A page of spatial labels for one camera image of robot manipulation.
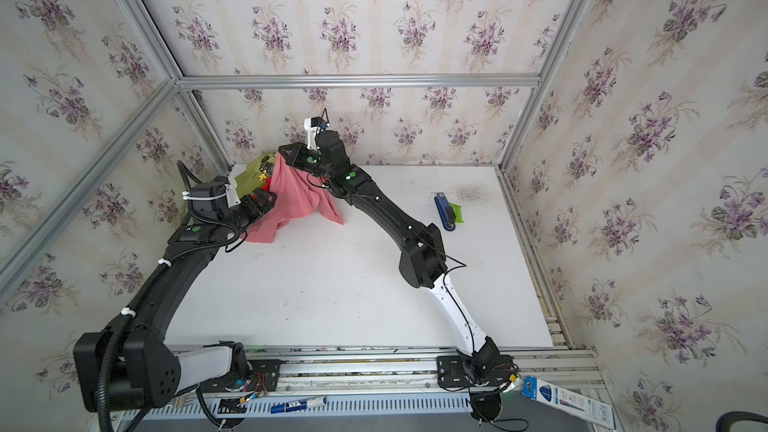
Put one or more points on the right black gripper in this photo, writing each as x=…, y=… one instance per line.
x=294, y=156

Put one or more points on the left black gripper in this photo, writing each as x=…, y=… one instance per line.
x=261, y=201

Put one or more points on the pink cloth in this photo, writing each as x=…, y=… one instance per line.
x=296, y=199

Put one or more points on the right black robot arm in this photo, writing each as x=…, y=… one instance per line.
x=423, y=260

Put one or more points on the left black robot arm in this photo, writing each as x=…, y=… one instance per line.
x=127, y=365

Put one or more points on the green printed t-shirt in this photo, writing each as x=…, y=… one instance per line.
x=257, y=175

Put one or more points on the blue stapler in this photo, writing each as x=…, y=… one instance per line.
x=446, y=212

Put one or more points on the small green object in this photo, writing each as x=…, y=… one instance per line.
x=457, y=212

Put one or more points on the blue white marker pen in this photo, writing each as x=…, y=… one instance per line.
x=299, y=405

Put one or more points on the black round puck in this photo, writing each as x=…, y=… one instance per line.
x=485, y=407

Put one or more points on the white blue cardboard box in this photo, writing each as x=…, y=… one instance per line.
x=572, y=403

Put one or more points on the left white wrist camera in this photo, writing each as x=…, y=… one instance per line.
x=231, y=193

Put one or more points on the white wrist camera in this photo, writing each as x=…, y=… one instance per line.
x=313, y=127
x=231, y=193

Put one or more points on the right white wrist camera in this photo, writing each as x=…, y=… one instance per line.
x=313, y=127

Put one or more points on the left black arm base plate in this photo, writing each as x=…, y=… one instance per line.
x=262, y=377

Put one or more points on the white slotted cable duct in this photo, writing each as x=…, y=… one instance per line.
x=358, y=405

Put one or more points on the aluminium mounting rail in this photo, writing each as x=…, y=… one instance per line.
x=343, y=371

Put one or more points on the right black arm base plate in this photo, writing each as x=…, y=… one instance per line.
x=453, y=373

